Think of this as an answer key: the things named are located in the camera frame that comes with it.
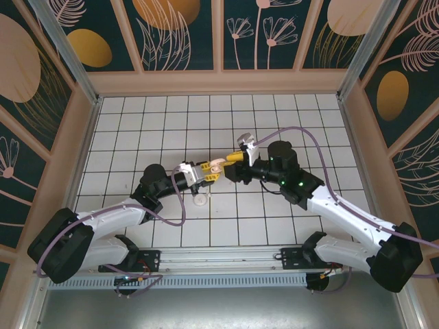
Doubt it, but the small green circuit board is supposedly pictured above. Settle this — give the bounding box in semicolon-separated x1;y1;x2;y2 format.
115;275;145;285

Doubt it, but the grey metal sheet panel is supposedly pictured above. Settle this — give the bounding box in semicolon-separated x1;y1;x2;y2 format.
32;270;423;329

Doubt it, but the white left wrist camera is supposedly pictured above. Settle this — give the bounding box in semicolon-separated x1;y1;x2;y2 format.
176;161;206;188

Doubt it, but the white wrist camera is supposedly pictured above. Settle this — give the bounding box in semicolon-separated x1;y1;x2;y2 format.
176;161;206;188
236;132;263;167

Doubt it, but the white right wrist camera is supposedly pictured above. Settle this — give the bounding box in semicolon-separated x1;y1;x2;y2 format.
236;132;263;167

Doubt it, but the purple cable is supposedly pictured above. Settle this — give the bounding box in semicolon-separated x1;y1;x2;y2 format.
255;126;439;296
36;166;188;298

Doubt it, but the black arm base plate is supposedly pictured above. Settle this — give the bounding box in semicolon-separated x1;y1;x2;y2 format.
280;247;344;271
98;249;162;273

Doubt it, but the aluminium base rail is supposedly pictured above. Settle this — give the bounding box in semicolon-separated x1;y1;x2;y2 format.
32;243;407;275

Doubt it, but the grey slotted cable duct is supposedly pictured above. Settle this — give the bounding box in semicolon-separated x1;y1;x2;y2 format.
46;272;308;289

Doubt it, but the black round cable port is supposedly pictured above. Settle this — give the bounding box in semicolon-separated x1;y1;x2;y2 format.
114;284;145;298
305;273;333;295

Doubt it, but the aluminium frame post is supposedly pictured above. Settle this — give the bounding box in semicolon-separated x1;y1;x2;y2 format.
336;0;396;101
29;0;103;104

